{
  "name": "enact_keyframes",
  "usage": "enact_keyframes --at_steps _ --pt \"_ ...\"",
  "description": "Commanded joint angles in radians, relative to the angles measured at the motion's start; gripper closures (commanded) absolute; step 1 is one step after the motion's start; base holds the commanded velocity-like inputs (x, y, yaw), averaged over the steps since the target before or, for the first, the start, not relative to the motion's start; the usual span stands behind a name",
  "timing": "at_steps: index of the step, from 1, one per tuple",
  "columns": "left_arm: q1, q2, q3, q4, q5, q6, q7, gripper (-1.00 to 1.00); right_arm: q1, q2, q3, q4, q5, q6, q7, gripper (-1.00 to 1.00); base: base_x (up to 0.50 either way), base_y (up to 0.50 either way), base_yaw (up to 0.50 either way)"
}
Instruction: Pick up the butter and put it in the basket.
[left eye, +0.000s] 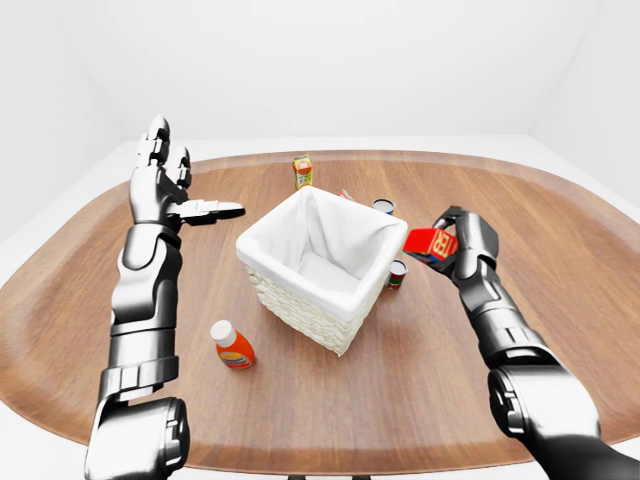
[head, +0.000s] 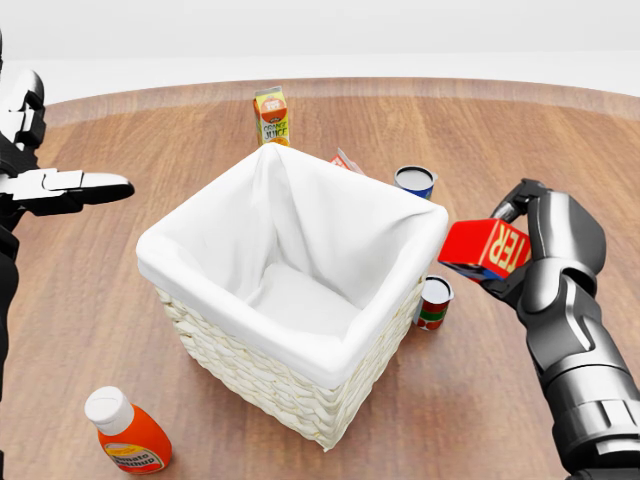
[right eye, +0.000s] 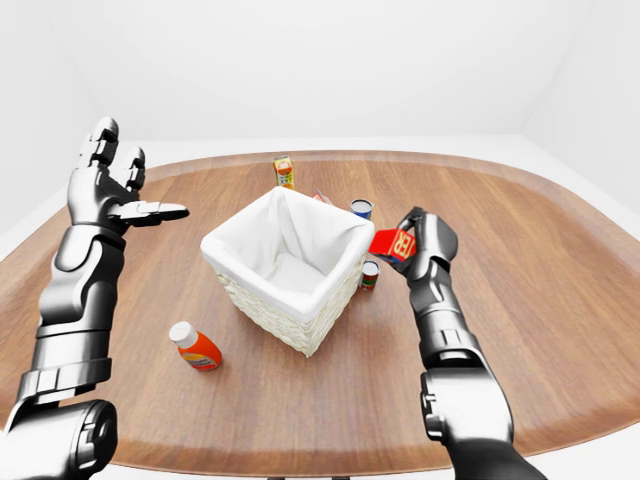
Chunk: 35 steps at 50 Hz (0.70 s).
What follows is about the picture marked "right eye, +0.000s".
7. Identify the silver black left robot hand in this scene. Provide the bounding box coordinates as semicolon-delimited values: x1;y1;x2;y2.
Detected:
66;116;191;237

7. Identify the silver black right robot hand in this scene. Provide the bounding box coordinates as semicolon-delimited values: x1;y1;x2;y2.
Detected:
390;206;460;290

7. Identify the red butter box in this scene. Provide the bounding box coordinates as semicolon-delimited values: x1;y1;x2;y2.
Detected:
368;227;418;265

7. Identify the white lined wicker basket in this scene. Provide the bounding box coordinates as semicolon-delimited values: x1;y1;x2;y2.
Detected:
200;186;376;359

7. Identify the red and green labelled tin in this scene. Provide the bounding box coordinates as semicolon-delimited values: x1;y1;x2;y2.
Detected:
360;259;382;292

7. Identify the blue labelled tin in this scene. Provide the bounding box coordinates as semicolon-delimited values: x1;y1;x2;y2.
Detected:
349;198;375;222

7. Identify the orange juice carton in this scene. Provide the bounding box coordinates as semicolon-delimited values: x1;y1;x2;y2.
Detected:
273;154;296;192

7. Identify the orange bottle with white cap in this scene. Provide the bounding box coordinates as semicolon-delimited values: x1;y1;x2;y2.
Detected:
168;320;224;372

